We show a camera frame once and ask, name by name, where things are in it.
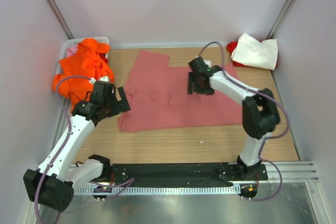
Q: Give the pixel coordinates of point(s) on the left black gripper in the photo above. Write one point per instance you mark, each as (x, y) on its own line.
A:
(119, 100)

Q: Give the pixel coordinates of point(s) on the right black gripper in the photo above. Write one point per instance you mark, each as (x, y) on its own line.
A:
(197, 86)

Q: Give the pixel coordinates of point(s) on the pink t shirt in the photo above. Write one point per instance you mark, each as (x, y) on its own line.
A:
(158, 98)

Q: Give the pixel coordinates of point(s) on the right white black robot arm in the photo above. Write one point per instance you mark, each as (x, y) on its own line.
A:
(259, 111)

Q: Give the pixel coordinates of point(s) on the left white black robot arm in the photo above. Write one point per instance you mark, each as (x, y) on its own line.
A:
(53, 184)

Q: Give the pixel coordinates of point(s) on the red folded t shirt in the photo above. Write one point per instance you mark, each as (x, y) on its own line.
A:
(259, 56)

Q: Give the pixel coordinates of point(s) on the orange t shirt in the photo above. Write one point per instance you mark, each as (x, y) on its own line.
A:
(88, 61)

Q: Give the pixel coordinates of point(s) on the white folded t shirt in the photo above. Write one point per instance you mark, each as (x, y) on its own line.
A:
(249, 40)

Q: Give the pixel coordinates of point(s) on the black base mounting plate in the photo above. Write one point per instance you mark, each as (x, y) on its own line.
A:
(178, 175)

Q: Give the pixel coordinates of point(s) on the light pink garment in basket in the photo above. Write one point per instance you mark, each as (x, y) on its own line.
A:
(72, 50)

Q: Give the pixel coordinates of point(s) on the white plastic basket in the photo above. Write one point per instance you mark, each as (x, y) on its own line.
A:
(72, 42)

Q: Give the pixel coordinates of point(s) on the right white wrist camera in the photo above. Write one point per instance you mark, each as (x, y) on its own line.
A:
(208, 63)

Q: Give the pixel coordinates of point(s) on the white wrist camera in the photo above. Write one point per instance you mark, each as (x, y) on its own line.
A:
(208, 63)
(104, 78)

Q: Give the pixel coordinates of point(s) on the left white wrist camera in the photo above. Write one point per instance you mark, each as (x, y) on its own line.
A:
(104, 78)

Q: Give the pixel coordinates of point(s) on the slotted cable duct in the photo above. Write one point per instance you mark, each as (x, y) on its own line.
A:
(91, 190)

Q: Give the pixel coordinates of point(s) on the right aluminium frame post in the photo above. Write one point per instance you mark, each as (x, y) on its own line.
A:
(284, 11)

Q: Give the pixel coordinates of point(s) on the aluminium frame post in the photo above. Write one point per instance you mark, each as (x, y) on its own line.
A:
(60, 19)
(284, 11)

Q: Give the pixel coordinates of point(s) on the left aluminium frame post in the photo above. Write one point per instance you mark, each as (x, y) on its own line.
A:
(60, 19)

